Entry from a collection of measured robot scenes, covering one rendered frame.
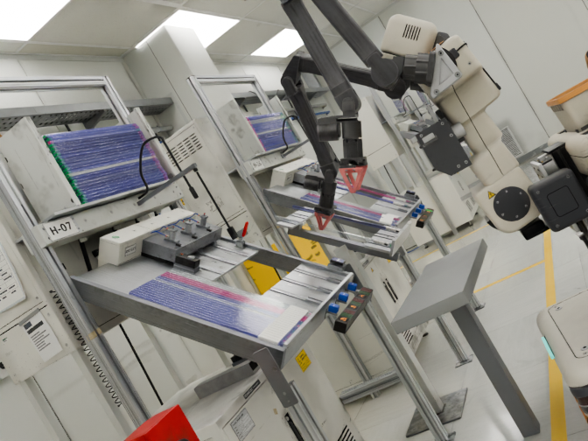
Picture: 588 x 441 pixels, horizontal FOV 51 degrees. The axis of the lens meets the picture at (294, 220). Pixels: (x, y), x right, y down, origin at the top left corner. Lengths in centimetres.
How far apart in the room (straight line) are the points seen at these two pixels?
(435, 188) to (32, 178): 500
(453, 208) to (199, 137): 381
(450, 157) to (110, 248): 112
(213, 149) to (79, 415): 164
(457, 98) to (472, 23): 765
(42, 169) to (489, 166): 137
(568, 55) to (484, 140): 759
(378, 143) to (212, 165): 356
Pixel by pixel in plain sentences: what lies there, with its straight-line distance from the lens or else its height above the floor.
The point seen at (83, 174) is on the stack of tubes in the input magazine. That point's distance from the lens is 216.
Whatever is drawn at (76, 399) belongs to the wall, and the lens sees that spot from 377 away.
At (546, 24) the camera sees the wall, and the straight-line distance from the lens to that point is 952.
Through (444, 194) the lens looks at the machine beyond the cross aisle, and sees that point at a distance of 658.
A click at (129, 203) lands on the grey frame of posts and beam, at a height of 135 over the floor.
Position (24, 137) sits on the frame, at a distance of 214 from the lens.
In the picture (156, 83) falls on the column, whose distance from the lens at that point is 569.
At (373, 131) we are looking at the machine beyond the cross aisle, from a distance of 663.
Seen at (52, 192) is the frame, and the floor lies 147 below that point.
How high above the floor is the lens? 102
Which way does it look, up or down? level
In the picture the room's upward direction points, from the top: 30 degrees counter-clockwise
